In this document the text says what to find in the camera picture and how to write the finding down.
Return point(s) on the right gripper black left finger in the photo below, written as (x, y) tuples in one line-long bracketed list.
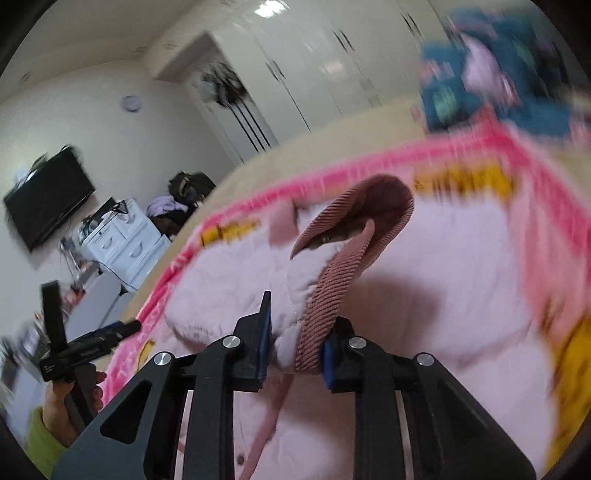
[(237, 362)]

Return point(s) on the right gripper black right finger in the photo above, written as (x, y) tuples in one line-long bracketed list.
[(353, 364)]

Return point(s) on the pink quilted jacket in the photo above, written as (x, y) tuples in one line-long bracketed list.
[(412, 275)]

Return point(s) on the green left sleeve forearm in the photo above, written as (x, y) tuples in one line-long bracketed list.
[(42, 448)]

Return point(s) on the white bedroom door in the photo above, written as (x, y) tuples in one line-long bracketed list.
[(241, 128)]

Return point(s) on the person's left hand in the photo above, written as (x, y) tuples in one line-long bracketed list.
[(55, 416)]

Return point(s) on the grey white cabinet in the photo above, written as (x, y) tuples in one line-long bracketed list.
[(104, 302)]

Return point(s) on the white drawer dresser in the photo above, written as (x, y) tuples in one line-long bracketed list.
[(122, 240)]

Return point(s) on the purple cloth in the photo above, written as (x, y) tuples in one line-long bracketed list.
[(163, 205)]

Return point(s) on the dark bag pile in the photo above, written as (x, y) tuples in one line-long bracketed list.
[(189, 189)]

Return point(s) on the beige bed cover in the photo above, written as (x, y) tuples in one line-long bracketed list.
[(374, 130)]

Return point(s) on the pink bear print blanket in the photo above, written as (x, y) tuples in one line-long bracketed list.
[(548, 221)]

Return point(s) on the hanging bags on door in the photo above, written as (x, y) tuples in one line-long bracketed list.
[(220, 84)]

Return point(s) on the white glossy wardrobe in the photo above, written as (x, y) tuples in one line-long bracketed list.
[(305, 64)]

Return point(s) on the blue floral quilt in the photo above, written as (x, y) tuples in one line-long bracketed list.
[(496, 60)]

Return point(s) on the black wall television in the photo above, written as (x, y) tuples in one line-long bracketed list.
[(50, 194)]

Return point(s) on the round wall clock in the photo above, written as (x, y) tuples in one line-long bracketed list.
[(131, 104)]

